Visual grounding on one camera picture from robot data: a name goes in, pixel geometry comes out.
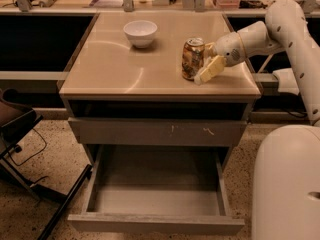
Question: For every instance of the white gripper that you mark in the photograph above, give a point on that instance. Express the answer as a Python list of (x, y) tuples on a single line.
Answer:
[(228, 50)]

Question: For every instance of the orange soda can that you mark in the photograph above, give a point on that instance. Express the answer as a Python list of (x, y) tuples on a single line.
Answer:
[(192, 57)]

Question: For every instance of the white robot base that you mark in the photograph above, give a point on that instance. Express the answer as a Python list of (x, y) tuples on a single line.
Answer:
[(286, 185)]

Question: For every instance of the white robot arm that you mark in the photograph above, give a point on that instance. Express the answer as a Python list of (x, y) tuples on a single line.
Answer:
[(284, 29)]

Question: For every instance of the grey drawer cabinet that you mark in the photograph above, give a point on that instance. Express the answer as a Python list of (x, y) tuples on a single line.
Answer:
[(112, 79)]

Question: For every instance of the closed grey upper drawer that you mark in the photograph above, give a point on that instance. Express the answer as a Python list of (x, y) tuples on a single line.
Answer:
[(157, 132)]

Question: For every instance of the open grey lower drawer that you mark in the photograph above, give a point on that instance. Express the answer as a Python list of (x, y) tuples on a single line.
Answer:
[(147, 189)]

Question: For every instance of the white ceramic bowl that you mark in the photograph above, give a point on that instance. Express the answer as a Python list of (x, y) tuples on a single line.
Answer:
[(140, 33)]

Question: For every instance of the black chair left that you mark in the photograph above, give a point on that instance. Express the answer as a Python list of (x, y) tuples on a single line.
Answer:
[(38, 181)]

